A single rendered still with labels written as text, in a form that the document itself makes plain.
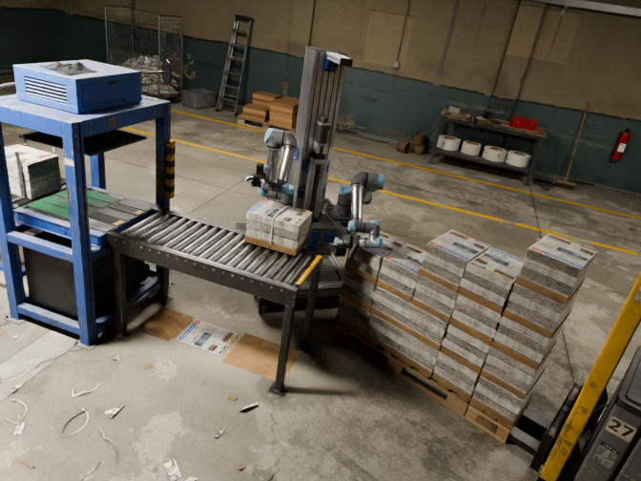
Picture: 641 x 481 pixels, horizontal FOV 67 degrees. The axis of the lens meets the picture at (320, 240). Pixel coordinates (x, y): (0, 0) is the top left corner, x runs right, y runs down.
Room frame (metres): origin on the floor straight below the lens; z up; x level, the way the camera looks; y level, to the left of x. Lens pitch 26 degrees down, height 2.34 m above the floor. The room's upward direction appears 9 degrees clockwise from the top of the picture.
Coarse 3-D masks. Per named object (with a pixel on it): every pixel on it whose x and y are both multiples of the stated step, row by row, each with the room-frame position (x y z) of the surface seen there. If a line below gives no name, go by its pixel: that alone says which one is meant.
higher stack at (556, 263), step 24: (552, 240) 2.67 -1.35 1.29; (528, 264) 2.49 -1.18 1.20; (552, 264) 2.42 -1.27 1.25; (576, 264) 2.38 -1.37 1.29; (528, 288) 2.47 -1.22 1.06; (552, 288) 2.39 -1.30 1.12; (528, 312) 2.43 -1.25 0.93; (552, 312) 2.36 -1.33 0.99; (504, 336) 2.47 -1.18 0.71; (528, 336) 2.40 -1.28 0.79; (552, 336) 2.41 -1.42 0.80; (504, 360) 2.45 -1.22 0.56; (480, 384) 2.50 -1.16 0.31; (528, 384) 2.34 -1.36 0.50; (480, 408) 2.46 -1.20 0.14; (504, 408) 2.38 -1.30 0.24; (504, 432) 2.35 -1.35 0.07
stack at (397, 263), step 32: (384, 256) 3.07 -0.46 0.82; (416, 256) 3.13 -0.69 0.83; (352, 288) 3.14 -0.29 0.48; (416, 288) 2.85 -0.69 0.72; (352, 320) 3.11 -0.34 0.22; (384, 320) 2.95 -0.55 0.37; (416, 320) 2.80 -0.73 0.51; (480, 320) 2.58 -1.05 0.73; (384, 352) 2.91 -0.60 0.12; (416, 352) 2.77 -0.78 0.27; (480, 352) 2.53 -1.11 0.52; (416, 384) 2.73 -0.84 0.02
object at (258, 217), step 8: (264, 200) 3.21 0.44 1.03; (256, 208) 3.05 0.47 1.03; (264, 208) 3.07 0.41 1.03; (272, 208) 3.09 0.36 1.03; (248, 216) 2.97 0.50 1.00; (256, 216) 2.95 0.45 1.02; (264, 216) 2.94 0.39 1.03; (248, 224) 2.97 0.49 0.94; (256, 224) 2.95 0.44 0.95; (264, 224) 2.94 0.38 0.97; (248, 232) 2.97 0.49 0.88; (256, 232) 2.96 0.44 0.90; (264, 232) 2.94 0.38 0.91; (264, 240) 2.94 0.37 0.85
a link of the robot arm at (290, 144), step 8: (288, 136) 3.50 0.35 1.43; (288, 144) 3.46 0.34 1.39; (296, 144) 3.49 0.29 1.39; (288, 152) 3.43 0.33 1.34; (288, 160) 3.39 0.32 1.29; (280, 168) 3.35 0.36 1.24; (288, 168) 3.36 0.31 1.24; (280, 176) 3.31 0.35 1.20; (288, 176) 3.34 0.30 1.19; (280, 184) 3.26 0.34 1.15; (288, 184) 3.28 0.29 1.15; (280, 192) 3.24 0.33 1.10
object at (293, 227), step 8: (296, 208) 3.17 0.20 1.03; (288, 216) 3.01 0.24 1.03; (296, 216) 3.03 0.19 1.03; (304, 216) 3.05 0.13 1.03; (280, 224) 2.91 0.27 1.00; (288, 224) 2.90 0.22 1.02; (296, 224) 2.89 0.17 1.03; (304, 224) 3.01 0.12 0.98; (280, 232) 2.91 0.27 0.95; (288, 232) 2.89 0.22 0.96; (296, 232) 2.88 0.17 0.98; (304, 232) 3.01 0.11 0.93; (280, 240) 2.91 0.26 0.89; (288, 240) 2.90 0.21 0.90; (296, 240) 2.88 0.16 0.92; (304, 240) 3.06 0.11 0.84; (296, 248) 2.89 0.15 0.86
